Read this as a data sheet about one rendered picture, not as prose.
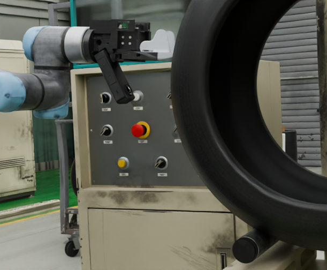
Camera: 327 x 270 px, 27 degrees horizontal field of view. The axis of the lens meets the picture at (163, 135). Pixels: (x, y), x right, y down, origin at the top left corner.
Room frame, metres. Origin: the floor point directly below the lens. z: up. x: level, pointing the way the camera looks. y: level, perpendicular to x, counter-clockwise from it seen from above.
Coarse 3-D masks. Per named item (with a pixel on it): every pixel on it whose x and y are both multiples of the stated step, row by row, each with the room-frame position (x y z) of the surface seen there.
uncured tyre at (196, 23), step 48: (192, 0) 1.20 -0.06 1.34; (240, 0) 1.37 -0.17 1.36; (288, 0) 1.37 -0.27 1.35; (192, 48) 1.16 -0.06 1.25; (240, 48) 1.41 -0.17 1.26; (192, 96) 1.16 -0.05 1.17; (240, 96) 1.41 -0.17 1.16; (192, 144) 1.17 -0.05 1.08; (240, 144) 1.40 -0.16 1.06; (240, 192) 1.13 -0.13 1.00; (288, 192) 1.36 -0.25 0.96; (288, 240) 1.13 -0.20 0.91
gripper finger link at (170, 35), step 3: (168, 33) 1.33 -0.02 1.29; (171, 33) 1.33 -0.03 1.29; (168, 36) 1.33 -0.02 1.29; (171, 36) 1.33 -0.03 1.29; (171, 39) 1.33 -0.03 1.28; (174, 39) 1.33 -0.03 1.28; (171, 42) 1.33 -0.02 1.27; (174, 42) 1.33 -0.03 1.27; (171, 45) 1.33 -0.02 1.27; (171, 48) 1.33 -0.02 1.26; (171, 51) 1.33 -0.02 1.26; (150, 60) 1.34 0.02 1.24
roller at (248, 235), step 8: (248, 232) 1.17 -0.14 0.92; (256, 232) 1.17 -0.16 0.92; (240, 240) 1.13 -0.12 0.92; (248, 240) 1.13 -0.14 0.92; (256, 240) 1.14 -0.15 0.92; (264, 240) 1.17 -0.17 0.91; (272, 240) 1.21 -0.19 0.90; (232, 248) 1.14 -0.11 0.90; (240, 248) 1.13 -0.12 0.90; (248, 248) 1.12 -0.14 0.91; (256, 248) 1.12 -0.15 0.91; (264, 248) 1.16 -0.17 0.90; (240, 256) 1.13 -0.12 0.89; (248, 256) 1.12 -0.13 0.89; (256, 256) 1.12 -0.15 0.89
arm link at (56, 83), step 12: (36, 72) 1.41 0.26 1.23; (48, 72) 1.39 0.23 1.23; (60, 72) 1.40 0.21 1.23; (48, 84) 1.37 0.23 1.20; (60, 84) 1.40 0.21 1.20; (48, 96) 1.36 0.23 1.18; (60, 96) 1.40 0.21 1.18; (36, 108) 1.36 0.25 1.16; (48, 108) 1.40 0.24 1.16; (60, 108) 1.41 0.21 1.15
